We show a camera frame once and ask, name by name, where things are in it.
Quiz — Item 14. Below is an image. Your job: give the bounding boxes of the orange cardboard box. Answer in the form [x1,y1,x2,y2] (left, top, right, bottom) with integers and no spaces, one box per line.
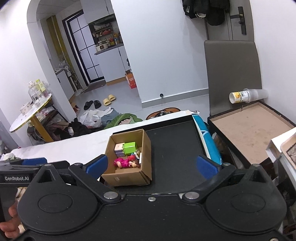
[125,73,137,89]

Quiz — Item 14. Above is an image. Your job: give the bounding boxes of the yellow slipper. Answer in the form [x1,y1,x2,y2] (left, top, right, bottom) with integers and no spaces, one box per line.
[103,98,112,106]
[108,94,116,101]

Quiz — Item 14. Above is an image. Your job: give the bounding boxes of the brown cardboard box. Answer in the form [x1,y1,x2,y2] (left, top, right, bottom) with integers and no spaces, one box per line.
[102,129,152,187]

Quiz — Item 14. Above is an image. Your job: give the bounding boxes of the red crab figurine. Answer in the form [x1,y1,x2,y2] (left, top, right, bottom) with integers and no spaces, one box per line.
[128,149,142,163]

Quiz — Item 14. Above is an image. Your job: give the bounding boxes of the brown-haired doll figurine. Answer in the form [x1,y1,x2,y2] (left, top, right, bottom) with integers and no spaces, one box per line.
[129,160,140,168]

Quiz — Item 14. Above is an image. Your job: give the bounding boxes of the clear glass jar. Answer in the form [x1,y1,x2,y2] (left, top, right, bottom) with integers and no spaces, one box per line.
[28,81,42,103]

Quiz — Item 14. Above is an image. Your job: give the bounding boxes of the yellow-legged side table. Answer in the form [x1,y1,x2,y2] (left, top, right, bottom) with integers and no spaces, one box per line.
[9,93,53,143]

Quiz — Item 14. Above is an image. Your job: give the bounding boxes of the hanging black jacket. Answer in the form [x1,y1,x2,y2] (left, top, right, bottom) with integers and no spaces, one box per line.
[182,0,230,26]

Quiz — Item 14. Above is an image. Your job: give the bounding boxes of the green cartoon floor mat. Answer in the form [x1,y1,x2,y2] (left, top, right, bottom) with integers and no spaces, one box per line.
[104,113,142,129]

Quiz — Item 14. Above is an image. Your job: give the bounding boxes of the person's left hand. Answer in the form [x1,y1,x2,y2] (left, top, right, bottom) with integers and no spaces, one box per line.
[0,187,27,240]

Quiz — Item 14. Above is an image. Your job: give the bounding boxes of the black slipper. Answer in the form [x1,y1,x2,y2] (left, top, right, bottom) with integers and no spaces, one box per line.
[93,100,102,109]
[83,100,93,110]

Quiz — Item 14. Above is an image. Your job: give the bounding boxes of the white plastic bag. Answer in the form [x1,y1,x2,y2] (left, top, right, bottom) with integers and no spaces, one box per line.
[79,108,112,128]

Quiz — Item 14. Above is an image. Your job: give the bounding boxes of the black shallow tray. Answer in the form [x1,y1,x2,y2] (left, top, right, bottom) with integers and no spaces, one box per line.
[115,114,206,195]

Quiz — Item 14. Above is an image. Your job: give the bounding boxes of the left yellow slipper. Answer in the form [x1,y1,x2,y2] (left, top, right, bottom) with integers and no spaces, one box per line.
[103,98,112,106]

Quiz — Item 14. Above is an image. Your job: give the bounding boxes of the right black slipper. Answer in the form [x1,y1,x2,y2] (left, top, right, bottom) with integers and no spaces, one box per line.
[93,100,102,109]

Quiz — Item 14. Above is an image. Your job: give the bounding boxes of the green cube box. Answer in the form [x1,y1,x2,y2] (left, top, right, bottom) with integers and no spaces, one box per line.
[123,142,137,156]

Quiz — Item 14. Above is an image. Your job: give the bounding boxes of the grey sneakers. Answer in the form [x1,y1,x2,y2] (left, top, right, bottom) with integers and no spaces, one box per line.
[154,110,171,118]

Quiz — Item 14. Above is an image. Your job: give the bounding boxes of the brown board black frame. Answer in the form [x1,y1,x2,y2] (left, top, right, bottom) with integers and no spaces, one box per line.
[208,101,295,168]

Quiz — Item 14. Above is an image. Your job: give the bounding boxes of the pink figurine toy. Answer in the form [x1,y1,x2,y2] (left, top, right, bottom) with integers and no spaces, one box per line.
[114,158,131,168]

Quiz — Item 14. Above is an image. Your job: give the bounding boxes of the white picture frame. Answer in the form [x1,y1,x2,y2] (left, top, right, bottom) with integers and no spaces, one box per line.
[266,128,295,179]

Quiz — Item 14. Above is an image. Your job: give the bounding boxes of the white lavender cube toy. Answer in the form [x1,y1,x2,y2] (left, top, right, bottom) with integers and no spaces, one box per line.
[114,143,125,157]

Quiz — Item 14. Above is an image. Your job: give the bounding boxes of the black door handle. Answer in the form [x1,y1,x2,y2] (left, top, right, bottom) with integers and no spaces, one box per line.
[230,6,247,35]

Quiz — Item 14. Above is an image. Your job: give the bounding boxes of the left black slipper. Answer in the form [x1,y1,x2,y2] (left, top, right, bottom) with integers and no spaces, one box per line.
[83,100,93,110]

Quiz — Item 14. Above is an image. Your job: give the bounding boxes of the right yellow slipper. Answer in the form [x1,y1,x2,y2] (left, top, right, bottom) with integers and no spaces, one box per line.
[108,94,116,101]

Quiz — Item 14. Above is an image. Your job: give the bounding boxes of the orange black round mat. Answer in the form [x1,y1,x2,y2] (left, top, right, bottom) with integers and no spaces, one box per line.
[146,108,181,120]

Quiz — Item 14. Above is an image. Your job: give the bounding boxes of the black clothes pile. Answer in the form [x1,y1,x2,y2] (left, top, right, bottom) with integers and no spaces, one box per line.
[55,118,103,140]

